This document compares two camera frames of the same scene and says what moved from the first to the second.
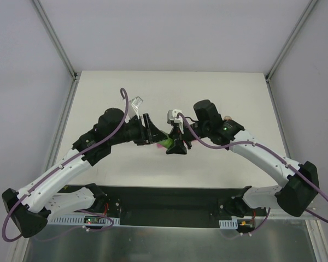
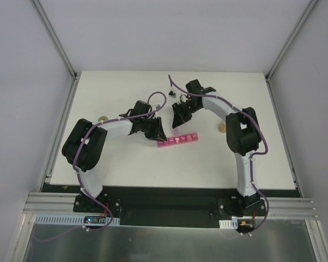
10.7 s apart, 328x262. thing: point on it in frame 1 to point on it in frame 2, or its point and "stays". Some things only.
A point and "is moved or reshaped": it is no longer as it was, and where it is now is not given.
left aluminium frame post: [41, 12] stays
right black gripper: [177, 135] to [183, 109]
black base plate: [165, 204] stays
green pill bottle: [167, 143] is moved or reshaped
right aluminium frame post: [269, 73] stays
